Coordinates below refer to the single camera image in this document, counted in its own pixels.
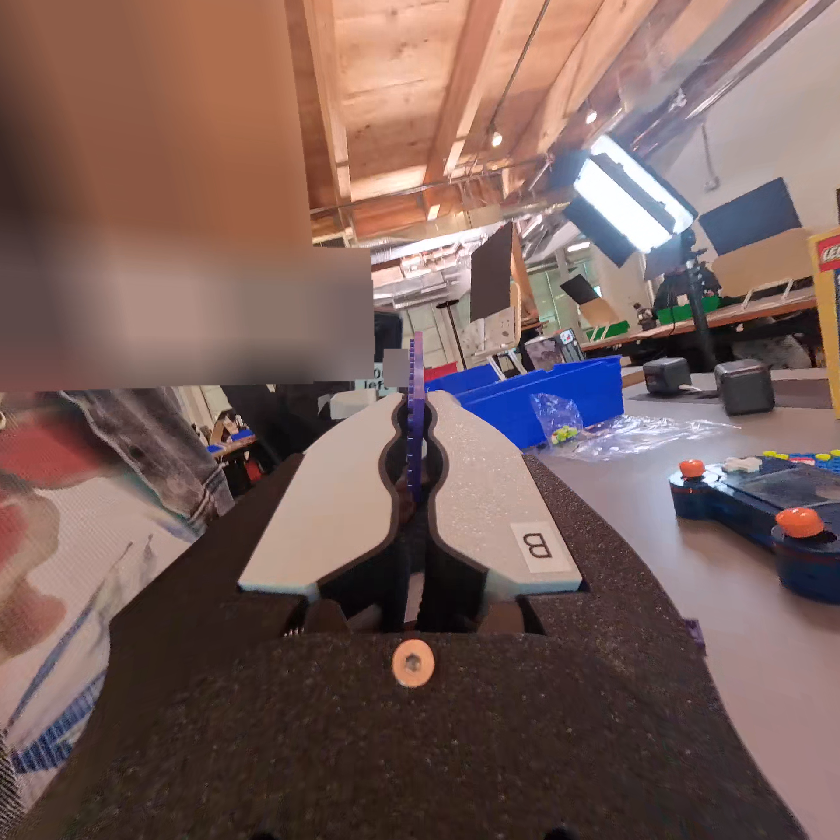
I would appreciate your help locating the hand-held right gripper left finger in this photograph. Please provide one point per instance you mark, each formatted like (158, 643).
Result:
(328, 512)

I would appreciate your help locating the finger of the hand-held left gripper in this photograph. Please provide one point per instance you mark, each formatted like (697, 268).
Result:
(358, 403)

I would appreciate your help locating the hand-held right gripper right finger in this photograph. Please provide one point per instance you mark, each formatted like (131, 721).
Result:
(499, 505)

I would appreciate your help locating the large purple brick plate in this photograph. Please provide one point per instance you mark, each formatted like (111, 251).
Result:
(416, 426)

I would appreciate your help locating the long blue plastic bin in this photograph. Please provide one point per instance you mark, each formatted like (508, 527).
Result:
(459, 377)
(499, 410)

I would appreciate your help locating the white printed instruction board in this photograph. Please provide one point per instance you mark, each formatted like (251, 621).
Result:
(492, 334)

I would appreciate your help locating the clear bag with green pieces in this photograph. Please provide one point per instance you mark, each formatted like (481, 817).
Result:
(558, 420)

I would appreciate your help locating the large black flag panel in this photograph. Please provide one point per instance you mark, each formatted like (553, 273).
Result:
(492, 269)

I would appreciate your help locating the grey printed toy box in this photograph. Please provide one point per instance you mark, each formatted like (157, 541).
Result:
(551, 351)

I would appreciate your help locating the flat clear plastic bag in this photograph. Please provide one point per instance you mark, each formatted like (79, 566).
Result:
(656, 430)

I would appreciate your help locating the small black flag panel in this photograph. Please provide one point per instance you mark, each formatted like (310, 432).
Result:
(577, 289)

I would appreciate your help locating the dark grey cube charger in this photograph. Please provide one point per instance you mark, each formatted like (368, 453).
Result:
(666, 375)
(745, 387)

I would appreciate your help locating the small purple brick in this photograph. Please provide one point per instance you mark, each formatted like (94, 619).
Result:
(694, 636)

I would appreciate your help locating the person's printed white shirt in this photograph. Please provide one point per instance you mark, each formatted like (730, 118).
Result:
(79, 590)

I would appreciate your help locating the blue brick game console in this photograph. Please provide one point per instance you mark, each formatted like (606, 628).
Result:
(774, 499)

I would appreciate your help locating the black light stand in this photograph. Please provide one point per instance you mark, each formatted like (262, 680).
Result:
(699, 315)

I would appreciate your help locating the studio light panel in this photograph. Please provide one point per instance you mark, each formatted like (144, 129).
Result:
(630, 197)

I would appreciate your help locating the far wooden table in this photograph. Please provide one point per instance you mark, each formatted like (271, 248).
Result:
(722, 318)

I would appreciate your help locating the cardboard panel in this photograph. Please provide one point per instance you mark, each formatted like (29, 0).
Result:
(761, 262)

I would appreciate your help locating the blue and yellow toy box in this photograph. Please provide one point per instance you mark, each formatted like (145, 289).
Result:
(827, 315)

